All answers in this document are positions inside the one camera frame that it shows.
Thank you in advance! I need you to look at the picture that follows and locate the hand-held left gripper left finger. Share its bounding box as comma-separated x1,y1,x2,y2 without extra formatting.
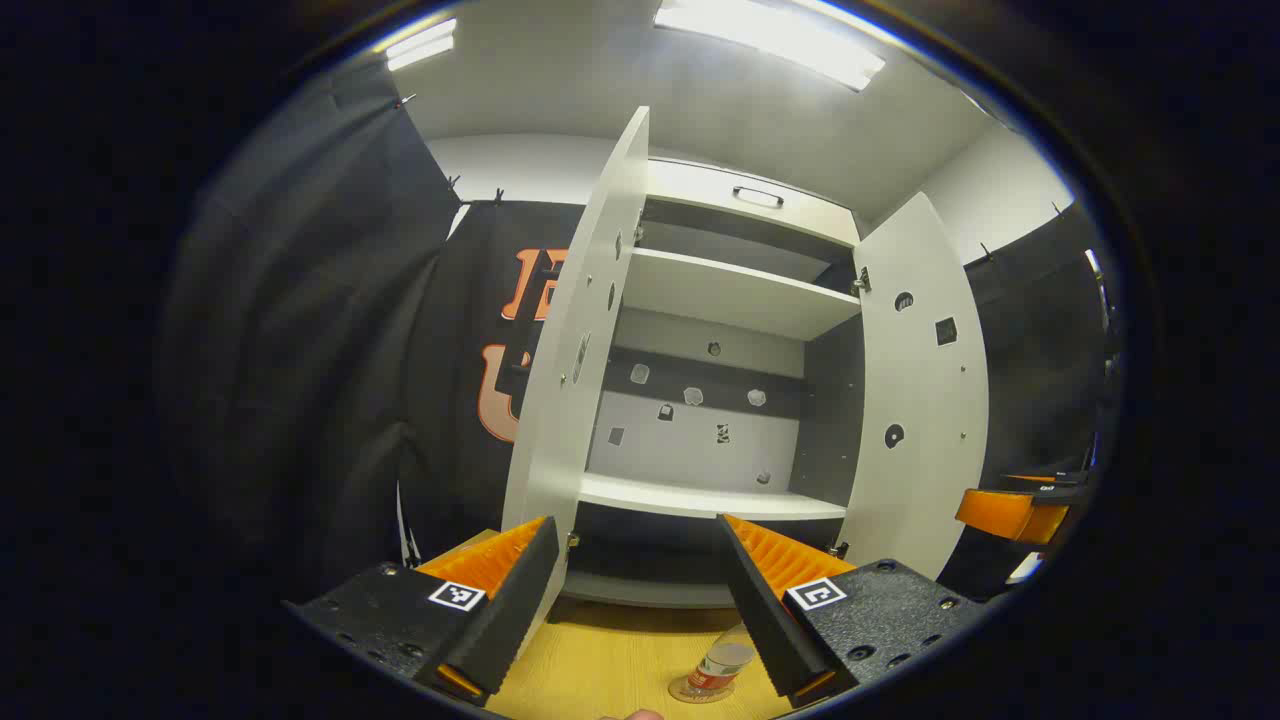
283,515,561,708

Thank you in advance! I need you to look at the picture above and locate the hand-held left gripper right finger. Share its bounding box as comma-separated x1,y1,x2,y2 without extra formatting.
716,513,991,709

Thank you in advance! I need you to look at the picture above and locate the clear plastic bottle red label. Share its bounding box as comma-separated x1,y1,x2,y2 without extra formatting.
668,625,758,704

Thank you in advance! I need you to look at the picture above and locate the white cabinet door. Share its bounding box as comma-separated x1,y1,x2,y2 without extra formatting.
838,192,991,581
500,105,651,651

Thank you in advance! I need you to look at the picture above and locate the white lower cabinet shelf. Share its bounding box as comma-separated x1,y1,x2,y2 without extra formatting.
578,472,849,521

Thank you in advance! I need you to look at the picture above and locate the white cabinet shelf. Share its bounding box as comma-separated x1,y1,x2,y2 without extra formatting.
578,472,849,521
622,247,863,341

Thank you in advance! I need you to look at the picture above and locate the white cabinet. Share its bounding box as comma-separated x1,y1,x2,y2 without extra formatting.
500,105,991,611

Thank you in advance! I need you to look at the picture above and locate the white upper cabinet shelf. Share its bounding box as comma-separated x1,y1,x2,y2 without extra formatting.
622,247,863,341

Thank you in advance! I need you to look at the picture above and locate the long ceiling light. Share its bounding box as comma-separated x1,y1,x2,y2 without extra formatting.
385,18,458,71
655,0,886,91

